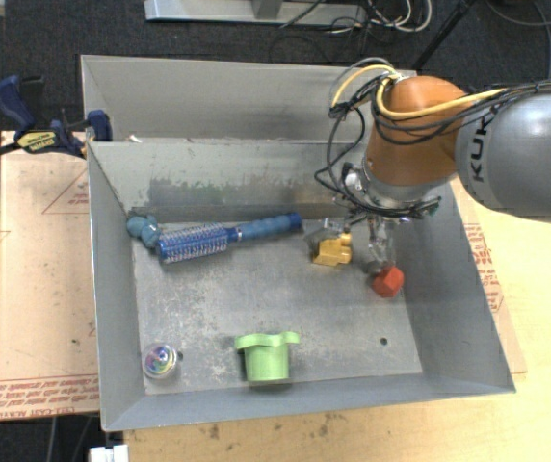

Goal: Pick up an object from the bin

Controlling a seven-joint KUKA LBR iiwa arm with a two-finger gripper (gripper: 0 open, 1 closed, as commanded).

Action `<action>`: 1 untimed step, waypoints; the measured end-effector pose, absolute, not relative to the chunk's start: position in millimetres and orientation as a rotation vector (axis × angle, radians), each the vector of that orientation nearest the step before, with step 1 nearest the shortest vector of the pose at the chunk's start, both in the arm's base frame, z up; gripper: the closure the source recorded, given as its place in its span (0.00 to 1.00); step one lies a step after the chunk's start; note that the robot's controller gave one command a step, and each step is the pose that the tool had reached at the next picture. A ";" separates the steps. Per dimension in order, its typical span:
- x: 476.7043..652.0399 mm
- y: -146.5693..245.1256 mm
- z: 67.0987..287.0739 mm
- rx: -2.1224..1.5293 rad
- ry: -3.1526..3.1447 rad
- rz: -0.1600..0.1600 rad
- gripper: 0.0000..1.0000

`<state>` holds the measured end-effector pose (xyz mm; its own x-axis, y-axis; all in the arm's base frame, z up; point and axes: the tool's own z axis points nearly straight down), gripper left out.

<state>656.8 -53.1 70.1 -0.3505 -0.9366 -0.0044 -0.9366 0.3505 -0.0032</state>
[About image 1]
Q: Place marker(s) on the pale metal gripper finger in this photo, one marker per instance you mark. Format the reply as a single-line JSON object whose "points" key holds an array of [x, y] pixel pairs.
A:
{"points": [[376, 253], [388, 250]]}

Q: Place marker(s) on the red block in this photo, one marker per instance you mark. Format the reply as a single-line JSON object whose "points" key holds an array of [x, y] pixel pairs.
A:
{"points": [[387, 282]]}

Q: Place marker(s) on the yellow toy block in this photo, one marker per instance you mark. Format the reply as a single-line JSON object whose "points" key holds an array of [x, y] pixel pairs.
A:
{"points": [[332, 252]]}

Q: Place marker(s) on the grey plastic piece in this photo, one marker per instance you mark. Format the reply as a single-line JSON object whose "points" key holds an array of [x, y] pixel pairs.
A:
{"points": [[318, 233]]}

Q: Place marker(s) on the grey metal bin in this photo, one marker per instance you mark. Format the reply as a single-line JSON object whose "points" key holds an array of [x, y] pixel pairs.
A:
{"points": [[275, 301]]}

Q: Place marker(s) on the green plastic cup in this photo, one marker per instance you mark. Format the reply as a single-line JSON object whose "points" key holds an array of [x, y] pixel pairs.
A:
{"points": [[267, 359]]}

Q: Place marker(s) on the blue hairbrush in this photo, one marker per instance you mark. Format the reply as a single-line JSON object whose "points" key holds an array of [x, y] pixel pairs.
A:
{"points": [[208, 241]]}

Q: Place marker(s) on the grey-blue toy animal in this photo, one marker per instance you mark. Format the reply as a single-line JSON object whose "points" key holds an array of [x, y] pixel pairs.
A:
{"points": [[141, 229]]}

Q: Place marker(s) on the clear ball with colourful core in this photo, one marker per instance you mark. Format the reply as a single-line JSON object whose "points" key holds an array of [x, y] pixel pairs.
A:
{"points": [[160, 360]]}

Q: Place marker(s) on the brown cardboard board red print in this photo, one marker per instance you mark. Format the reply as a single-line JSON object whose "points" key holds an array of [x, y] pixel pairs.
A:
{"points": [[44, 277]]}

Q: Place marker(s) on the black cylinder on white bracket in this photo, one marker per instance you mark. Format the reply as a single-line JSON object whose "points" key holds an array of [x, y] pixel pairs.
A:
{"points": [[353, 178]]}

